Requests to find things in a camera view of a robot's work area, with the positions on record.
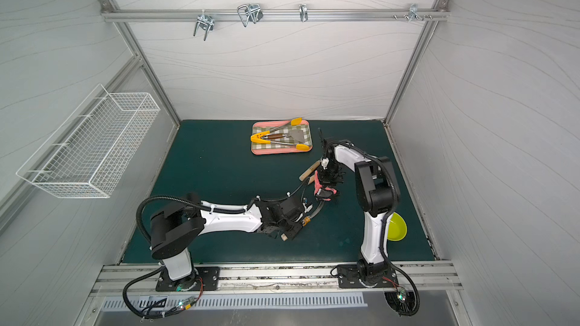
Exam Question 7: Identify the pink rag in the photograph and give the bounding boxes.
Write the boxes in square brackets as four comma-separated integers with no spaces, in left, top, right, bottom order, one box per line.
[314,171,338,202]

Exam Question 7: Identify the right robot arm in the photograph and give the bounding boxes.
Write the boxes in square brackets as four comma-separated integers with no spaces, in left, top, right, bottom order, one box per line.
[314,139,400,287]

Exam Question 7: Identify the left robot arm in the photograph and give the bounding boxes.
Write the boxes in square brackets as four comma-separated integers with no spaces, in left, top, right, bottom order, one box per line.
[136,193,313,282]

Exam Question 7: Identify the small metal spatula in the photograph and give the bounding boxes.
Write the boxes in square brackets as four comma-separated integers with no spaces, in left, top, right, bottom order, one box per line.
[265,129,305,143]

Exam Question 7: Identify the pink checkered tray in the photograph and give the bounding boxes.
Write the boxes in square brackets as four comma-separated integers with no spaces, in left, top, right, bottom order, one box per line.
[251,119,314,155]

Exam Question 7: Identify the yellow tipped metal tongs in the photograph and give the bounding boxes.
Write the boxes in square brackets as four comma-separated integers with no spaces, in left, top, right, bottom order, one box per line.
[250,118,311,152]

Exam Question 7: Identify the lime green bowl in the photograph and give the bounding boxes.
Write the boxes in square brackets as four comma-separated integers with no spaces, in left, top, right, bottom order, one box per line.
[388,212,408,241]

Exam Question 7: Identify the small metal hook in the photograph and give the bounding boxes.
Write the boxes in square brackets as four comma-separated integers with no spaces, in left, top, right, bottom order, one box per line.
[298,4,308,23]

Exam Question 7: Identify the metal U-bolt clamp middle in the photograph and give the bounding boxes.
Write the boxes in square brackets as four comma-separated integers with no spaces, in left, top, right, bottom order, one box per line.
[237,4,264,27]

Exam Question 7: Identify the metal u-bolt clamp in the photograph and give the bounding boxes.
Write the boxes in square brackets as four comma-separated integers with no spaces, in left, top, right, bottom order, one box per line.
[193,12,214,41]
[237,4,264,27]

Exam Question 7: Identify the white vent strip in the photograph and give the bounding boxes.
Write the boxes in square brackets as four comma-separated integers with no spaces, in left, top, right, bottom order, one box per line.
[101,292,368,314]

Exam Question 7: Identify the metal U-bolt clamp left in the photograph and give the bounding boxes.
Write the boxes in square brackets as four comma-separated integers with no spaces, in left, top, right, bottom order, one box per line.
[193,12,214,41]

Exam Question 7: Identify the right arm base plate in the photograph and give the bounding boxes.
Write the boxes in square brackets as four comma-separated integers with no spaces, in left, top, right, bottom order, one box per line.
[330,262,399,289]

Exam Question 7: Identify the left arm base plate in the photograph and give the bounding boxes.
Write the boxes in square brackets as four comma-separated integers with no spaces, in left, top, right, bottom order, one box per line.
[155,267,220,292]

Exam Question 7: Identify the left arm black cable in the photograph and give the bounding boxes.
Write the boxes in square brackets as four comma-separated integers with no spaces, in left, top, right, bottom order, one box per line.
[121,266,205,320]

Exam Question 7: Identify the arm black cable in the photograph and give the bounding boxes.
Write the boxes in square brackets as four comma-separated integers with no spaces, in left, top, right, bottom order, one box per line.
[384,264,421,317]
[121,266,205,320]

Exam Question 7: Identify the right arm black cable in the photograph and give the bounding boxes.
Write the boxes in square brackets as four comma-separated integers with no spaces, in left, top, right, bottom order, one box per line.
[384,264,421,317]

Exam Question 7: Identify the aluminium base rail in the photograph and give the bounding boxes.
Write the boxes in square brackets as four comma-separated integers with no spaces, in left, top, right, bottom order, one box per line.
[90,260,463,297]

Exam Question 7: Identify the metal bracket with bolts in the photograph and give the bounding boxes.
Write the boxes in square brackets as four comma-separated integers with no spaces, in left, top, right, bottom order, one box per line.
[393,4,432,22]

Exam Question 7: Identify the white wire basket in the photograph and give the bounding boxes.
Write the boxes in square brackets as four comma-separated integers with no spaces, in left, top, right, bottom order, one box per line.
[16,85,160,199]

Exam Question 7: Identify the aluminium crossbar rail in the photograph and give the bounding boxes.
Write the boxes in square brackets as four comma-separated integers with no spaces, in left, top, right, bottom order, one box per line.
[101,7,450,23]

